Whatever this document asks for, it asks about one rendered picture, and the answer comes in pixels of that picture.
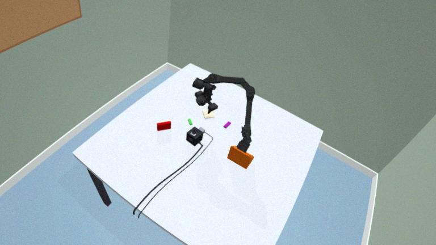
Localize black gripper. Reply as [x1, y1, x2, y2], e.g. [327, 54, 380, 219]
[194, 90, 218, 114]

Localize purple flat bar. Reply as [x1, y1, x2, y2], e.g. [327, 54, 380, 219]
[223, 121, 231, 128]

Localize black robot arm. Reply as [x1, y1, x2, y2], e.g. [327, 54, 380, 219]
[192, 73, 255, 153]

